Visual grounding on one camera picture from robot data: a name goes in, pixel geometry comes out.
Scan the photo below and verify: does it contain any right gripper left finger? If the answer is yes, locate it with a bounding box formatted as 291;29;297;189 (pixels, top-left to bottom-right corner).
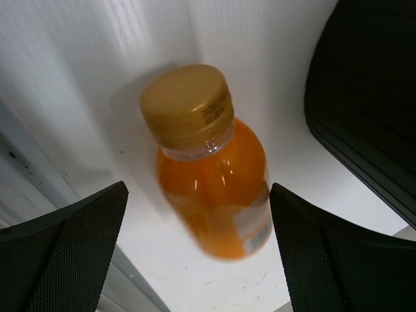
1;181;129;311

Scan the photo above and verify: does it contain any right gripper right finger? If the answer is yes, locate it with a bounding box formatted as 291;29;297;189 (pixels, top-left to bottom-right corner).
270;183;415;311

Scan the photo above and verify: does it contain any orange juice bottle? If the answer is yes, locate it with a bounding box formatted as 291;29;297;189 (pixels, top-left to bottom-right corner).
140;64;273;260

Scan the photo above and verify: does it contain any black plastic waste bin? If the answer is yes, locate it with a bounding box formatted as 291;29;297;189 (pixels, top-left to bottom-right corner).
304;1;415;226

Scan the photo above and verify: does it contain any aluminium front rail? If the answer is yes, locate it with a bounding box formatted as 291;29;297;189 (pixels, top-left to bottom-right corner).
1;107;167;311

